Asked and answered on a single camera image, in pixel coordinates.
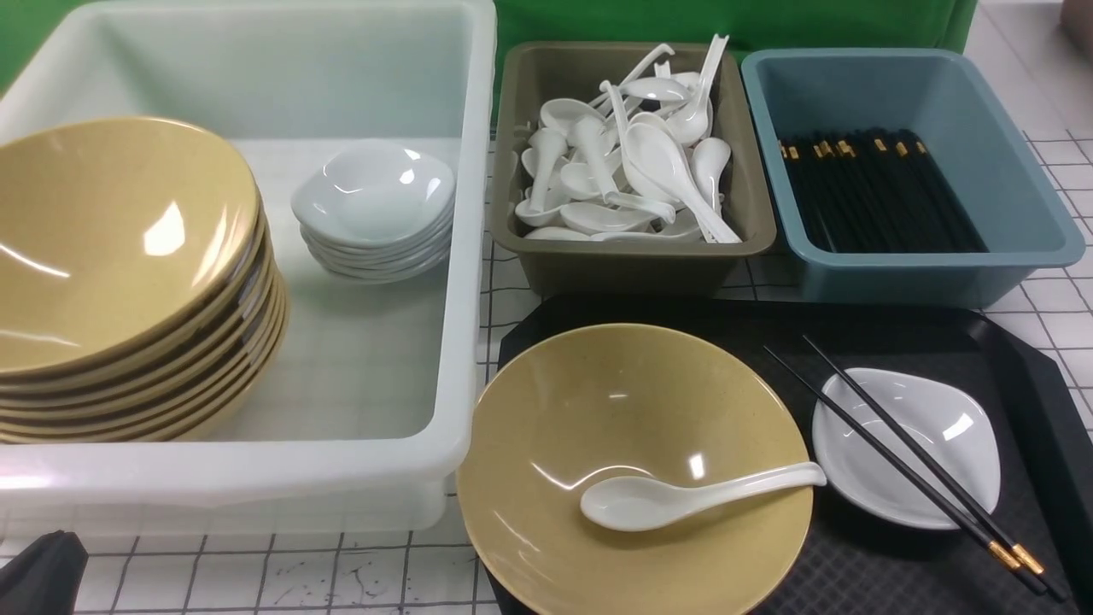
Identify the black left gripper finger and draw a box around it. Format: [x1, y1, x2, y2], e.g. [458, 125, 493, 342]
[1, 530, 89, 614]

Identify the white ceramic soup spoon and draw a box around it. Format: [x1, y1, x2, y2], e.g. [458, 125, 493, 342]
[579, 460, 827, 532]

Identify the tan noodle bowl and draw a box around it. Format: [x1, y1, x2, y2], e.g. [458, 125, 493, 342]
[457, 324, 813, 614]

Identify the white sauce dish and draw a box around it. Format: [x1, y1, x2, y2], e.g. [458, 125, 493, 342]
[812, 367, 1001, 530]

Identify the black chopstick gold tip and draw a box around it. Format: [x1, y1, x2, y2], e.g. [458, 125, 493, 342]
[763, 345, 1048, 596]
[801, 334, 1068, 603]

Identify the top tan stacked bowl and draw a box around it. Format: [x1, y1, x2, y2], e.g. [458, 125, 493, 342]
[1, 116, 261, 378]

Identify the large white plastic tub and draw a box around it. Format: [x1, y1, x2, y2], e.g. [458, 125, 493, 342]
[3, 1, 496, 537]

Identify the top white stacked dish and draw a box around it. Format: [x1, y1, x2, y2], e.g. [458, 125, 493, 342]
[290, 138, 457, 249]

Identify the green backdrop cloth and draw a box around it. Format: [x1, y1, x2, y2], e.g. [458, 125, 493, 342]
[3, 1, 977, 95]

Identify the brown plastic spoon bin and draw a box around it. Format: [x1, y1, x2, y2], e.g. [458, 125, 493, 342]
[485, 40, 777, 296]

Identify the long white spoon in bin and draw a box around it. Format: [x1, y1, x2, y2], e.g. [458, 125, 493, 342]
[622, 122, 741, 243]

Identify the black plastic serving tray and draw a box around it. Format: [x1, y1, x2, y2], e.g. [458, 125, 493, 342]
[493, 296, 1090, 614]

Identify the black chopsticks bundle in bin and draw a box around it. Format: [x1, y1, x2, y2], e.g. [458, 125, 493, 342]
[778, 127, 988, 255]

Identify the blue plastic chopstick bin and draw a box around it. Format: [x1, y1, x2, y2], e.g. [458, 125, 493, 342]
[740, 48, 1085, 308]

